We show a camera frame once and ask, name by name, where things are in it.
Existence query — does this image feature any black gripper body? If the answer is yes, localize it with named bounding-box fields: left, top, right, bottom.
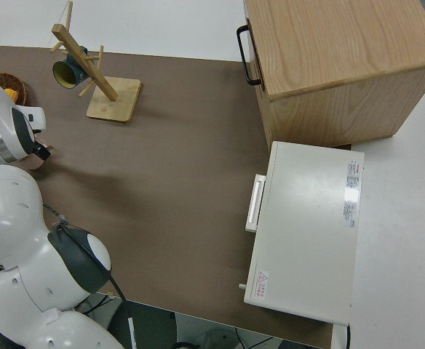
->
left=33, top=142, right=52, bottom=161

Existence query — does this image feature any round wicker basket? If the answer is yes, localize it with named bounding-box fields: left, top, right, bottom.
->
left=0, top=72, right=28, bottom=107

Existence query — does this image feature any wooden mug tree stand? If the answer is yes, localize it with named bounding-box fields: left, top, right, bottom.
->
left=49, top=0, right=143, bottom=124

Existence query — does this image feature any dark teal mug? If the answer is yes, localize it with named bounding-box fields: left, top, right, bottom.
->
left=52, top=46, right=90, bottom=90

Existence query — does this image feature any brown table mat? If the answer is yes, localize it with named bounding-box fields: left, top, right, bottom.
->
left=0, top=44, right=335, bottom=348

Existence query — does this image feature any white toaster oven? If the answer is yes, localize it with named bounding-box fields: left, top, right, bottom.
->
left=238, top=140, right=365, bottom=327

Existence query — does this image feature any wooden drawer cabinet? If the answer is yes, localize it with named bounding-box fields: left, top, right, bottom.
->
left=244, top=0, right=425, bottom=151

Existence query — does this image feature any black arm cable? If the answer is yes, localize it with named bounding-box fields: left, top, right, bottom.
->
left=43, top=203, right=138, bottom=349

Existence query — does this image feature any silver oven door handle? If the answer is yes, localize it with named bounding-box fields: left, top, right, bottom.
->
left=245, top=174, right=268, bottom=233

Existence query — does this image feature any black cabinet handle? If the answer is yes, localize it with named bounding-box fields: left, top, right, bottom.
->
left=236, top=24, right=263, bottom=87

